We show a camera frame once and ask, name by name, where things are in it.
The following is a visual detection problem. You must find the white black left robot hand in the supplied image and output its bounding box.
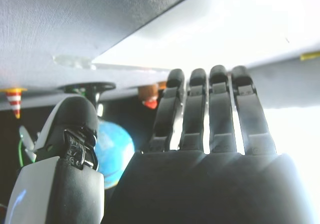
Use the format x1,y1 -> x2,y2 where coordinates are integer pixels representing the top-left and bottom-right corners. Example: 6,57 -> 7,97
4,64 -> 311,224

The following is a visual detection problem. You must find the blue globe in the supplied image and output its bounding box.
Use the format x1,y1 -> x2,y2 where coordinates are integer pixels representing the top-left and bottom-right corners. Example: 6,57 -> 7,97
58,81 -> 136,190

